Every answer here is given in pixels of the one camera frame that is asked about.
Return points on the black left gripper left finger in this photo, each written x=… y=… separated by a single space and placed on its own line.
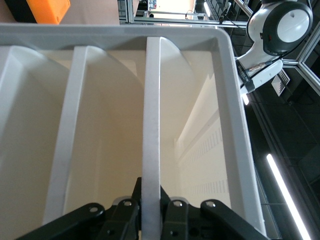
x=120 y=220

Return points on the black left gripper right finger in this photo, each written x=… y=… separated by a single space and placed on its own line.
x=180 y=222

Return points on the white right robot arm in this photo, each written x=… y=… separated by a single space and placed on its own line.
x=290 y=25

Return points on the orange button box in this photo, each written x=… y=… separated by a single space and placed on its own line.
x=47 y=10

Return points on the white ceiling light strip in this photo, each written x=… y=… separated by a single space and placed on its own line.
x=285 y=195

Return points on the white vent grille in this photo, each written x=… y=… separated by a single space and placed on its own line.
x=281 y=83

